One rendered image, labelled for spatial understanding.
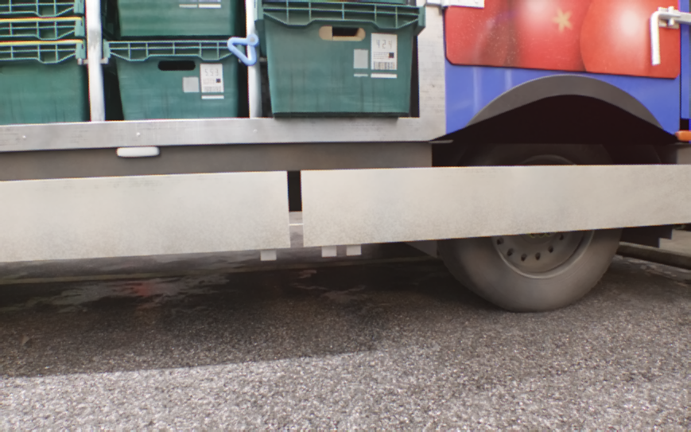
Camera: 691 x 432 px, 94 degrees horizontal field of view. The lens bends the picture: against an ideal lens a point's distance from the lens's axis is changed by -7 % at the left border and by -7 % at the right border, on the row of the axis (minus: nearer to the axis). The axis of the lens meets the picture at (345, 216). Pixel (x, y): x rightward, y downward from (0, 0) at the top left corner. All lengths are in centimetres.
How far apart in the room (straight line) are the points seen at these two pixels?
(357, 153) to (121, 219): 64
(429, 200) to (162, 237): 72
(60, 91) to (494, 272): 146
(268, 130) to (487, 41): 66
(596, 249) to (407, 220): 79
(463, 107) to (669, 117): 76
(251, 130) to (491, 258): 86
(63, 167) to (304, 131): 62
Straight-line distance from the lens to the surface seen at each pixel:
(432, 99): 104
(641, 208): 148
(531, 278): 139
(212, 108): 115
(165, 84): 120
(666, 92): 158
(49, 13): 139
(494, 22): 119
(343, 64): 89
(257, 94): 111
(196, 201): 97
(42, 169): 115
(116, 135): 104
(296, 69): 88
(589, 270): 152
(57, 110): 132
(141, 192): 101
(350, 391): 88
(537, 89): 121
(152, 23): 127
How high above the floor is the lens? 47
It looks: 5 degrees down
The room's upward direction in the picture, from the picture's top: 2 degrees counter-clockwise
